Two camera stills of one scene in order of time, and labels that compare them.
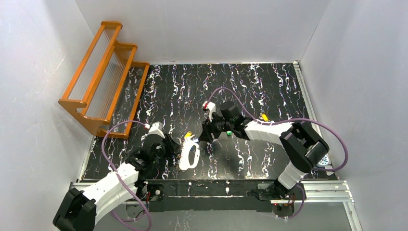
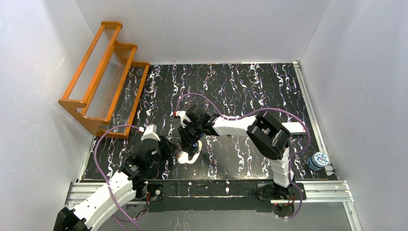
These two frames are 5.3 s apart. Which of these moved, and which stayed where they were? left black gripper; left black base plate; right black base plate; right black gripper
Moved: right black gripper
Stayed: left black gripper; left black base plate; right black base plate
